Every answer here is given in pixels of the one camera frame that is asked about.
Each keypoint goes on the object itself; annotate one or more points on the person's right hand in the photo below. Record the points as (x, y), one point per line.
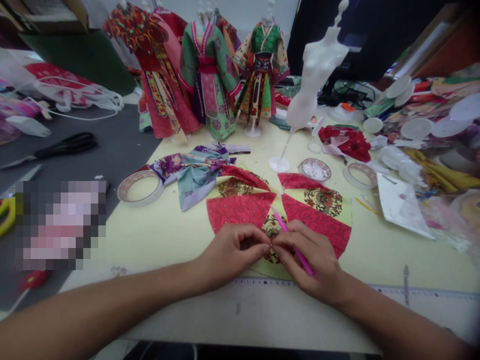
(315, 266)

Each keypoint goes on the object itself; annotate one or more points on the person's left hand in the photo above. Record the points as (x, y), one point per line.
(228, 255)

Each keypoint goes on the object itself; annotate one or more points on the red and yellow paper skirt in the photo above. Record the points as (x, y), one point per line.
(240, 213)

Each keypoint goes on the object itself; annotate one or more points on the pink pen-shaped tool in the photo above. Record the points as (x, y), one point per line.
(282, 223)

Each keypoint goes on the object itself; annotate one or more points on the pale yellow cutting mat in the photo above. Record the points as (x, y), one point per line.
(157, 240)

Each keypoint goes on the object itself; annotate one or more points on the thin yellow stick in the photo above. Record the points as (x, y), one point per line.
(365, 205)

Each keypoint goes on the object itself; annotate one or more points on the purple patterned paper garment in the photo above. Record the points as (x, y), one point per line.
(195, 174)

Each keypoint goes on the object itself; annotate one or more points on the small white tape roll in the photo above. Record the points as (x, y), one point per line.
(304, 167)

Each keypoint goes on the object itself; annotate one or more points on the white triangular paper sheet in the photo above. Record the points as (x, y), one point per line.
(401, 206)

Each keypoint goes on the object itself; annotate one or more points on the large white tape roll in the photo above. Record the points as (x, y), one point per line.
(129, 195)

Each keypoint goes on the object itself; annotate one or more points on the clear ruler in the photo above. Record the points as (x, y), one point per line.
(431, 292)

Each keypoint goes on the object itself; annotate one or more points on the crumpled red patterned paper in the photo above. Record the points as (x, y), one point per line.
(348, 142)

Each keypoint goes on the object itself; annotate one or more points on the yellow fabric piece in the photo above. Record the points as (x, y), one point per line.
(435, 168)

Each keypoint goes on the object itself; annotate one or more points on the white glue bottle orange cap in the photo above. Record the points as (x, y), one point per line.
(343, 111)

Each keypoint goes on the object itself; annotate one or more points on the grey mat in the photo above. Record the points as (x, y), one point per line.
(93, 157)

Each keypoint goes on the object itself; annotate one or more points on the group of white round bases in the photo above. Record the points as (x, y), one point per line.
(416, 128)

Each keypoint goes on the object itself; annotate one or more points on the green and pink paper dress doll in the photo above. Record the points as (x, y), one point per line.
(210, 78)

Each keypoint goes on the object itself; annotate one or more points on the green and orange paper dress doll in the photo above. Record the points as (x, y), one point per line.
(262, 78)

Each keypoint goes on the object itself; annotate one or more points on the white mannequin stand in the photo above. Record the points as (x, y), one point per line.
(313, 78)

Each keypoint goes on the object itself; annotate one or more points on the red paper dress doll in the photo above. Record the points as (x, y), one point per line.
(157, 75)

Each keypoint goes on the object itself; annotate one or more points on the red flower on stick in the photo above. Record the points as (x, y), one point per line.
(33, 279)

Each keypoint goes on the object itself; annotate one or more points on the pile of coloured paper scraps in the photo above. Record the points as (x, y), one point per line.
(446, 86)

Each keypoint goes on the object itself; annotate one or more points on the black monitor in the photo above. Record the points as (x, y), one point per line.
(382, 33)

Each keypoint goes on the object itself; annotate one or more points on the green felt board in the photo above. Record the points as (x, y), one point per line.
(82, 60)

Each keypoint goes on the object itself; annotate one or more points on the white plastic bag red print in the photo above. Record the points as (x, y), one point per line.
(56, 82)

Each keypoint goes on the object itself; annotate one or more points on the cardboard box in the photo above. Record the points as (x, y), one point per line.
(48, 15)

